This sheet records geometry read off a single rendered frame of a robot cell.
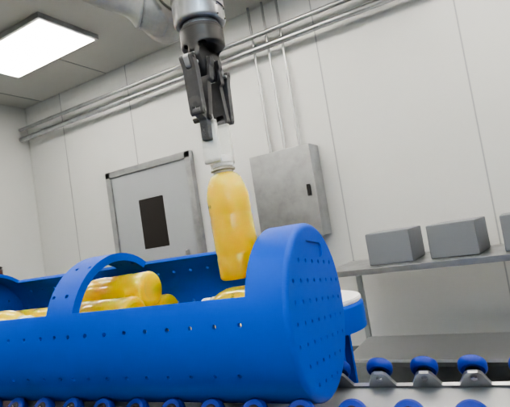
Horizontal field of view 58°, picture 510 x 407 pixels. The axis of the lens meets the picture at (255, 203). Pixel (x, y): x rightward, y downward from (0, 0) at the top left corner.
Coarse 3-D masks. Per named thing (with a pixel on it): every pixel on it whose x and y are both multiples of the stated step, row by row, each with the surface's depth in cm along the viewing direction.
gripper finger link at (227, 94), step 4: (228, 72) 84; (228, 76) 84; (224, 80) 83; (228, 80) 83; (224, 84) 83; (228, 84) 83; (224, 88) 83; (228, 88) 83; (224, 92) 83; (228, 92) 82; (224, 96) 82; (228, 96) 82; (228, 100) 82; (228, 104) 82; (228, 108) 82; (232, 108) 83; (228, 112) 82; (232, 112) 83; (232, 116) 82; (232, 120) 82
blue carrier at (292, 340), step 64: (128, 256) 96; (192, 256) 95; (256, 256) 70; (320, 256) 81; (64, 320) 81; (128, 320) 75; (192, 320) 69; (256, 320) 65; (320, 320) 75; (0, 384) 90; (64, 384) 83; (128, 384) 77; (192, 384) 72; (256, 384) 68; (320, 384) 70
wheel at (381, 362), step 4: (372, 360) 81; (376, 360) 80; (380, 360) 80; (384, 360) 80; (368, 364) 81; (372, 364) 80; (376, 364) 80; (380, 364) 80; (384, 364) 80; (388, 364) 80; (368, 368) 81; (372, 368) 81; (376, 368) 80; (380, 368) 80; (384, 368) 80; (388, 368) 80; (392, 368) 80; (368, 372) 82; (388, 372) 80; (392, 372) 81
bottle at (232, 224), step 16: (224, 176) 75; (208, 192) 75; (224, 192) 74; (240, 192) 74; (208, 208) 76; (224, 208) 73; (240, 208) 74; (224, 224) 73; (240, 224) 73; (224, 240) 73; (240, 240) 73; (224, 256) 73; (240, 256) 73; (224, 272) 73; (240, 272) 72
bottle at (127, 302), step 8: (128, 296) 86; (136, 296) 87; (88, 304) 88; (96, 304) 87; (104, 304) 86; (112, 304) 85; (120, 304) 84; (128, 304) 84; (136, 304) 86; (144, 304) 88; (80, 312) 87
